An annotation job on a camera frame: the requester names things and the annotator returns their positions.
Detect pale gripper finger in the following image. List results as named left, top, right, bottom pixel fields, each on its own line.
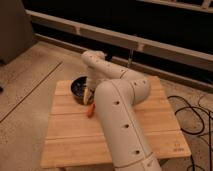
left=83, top=88, right=92, bottom=105

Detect dark ceramic bowl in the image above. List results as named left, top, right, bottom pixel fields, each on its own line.
left=70, top=76, right=86, bottom=104

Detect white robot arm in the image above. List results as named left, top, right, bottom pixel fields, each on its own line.
left=81, top=50, right=162, bottom=171

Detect orange carrot toy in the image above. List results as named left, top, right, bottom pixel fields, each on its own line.
left=86, top=103, right=95, bottom=118

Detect grey cabinet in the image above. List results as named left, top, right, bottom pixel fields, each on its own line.
left=0, top=0, right=36, bottom=64

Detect white shelf rail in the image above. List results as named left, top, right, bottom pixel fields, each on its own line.
left=26, top=10, right=213, bottom=72

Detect black floor cables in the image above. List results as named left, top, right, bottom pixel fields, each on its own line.
left=167, top=94, right=213, bottom=171

